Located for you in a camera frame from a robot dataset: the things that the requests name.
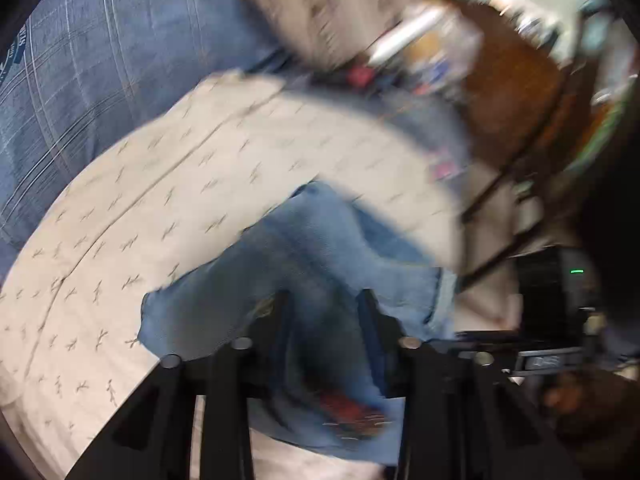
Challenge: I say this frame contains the blue denim jeans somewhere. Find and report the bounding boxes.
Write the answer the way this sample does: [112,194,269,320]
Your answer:
[138,181,457,465]

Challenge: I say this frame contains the red small box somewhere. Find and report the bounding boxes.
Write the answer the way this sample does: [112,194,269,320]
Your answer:
[346,65,376,89]

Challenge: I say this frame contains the brown wooden side furniture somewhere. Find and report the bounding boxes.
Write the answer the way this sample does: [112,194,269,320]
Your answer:
[450,0,604,174]

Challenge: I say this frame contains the grey star-print bedsheet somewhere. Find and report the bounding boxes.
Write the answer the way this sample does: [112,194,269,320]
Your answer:
[303,86,472,196]

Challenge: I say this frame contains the blue plaid pillow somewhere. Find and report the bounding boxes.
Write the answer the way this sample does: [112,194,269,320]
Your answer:
[1,0,285,270]

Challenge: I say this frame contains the white plastic roll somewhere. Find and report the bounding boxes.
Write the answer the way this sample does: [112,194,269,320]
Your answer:
[364,4,446,67]

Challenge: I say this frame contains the beige leaf-print blanket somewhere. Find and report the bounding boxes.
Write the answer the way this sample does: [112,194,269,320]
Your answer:
[1,73,460,479]

